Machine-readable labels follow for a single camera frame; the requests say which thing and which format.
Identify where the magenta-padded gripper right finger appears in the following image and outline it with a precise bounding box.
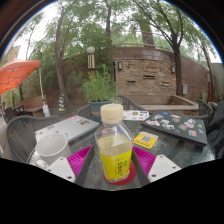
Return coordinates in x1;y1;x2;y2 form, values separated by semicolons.
130;145;183;187

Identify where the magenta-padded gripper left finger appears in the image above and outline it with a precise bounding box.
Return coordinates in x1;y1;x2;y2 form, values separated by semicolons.
46;144;95;188

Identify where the yellow-labelled clear drink bottle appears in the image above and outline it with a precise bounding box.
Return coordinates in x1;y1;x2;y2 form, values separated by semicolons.
94;103;134;184

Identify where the white ceramic mug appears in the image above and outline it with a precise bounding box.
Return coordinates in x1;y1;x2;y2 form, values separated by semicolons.
27;132;72;169

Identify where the yellow square card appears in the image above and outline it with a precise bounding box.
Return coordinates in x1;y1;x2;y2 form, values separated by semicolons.
133;130;159;150

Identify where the flat round red coaster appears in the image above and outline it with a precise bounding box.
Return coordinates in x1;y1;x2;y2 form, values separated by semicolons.
101;160;137;187

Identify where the silver laptop with stickers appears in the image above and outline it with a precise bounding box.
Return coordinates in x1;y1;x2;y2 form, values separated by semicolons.
34;114;101;144

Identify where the white printed card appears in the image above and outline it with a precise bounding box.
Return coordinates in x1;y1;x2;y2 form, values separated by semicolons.
123;109;150;122

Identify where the white umbrella base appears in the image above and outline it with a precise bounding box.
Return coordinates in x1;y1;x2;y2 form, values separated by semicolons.
41;104;52;118

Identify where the blue yellow striped cone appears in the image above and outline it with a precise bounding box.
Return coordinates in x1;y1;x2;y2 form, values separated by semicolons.
58;93;67;113

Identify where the black jacket on chair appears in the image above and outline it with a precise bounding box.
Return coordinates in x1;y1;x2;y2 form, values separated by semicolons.
206;101;224;158

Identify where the wooden bench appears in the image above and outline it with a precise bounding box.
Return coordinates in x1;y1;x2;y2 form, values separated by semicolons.
18;95;48;116

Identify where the green plant in teal pot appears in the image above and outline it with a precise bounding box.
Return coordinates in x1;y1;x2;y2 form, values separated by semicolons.
80;64;119;123

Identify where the dark-trunk branching tree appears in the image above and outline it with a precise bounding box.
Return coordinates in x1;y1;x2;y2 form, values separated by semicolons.
133;0;214;98

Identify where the slender brown-trunk tree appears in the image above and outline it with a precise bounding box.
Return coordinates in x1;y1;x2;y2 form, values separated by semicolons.
39;3;84;109

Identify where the orange patio umbrella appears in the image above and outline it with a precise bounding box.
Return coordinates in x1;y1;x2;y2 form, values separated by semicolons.
0;56;46;108

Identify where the wooden lamp post with globe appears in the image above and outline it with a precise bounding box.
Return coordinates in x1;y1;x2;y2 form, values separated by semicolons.
86;46;97;78

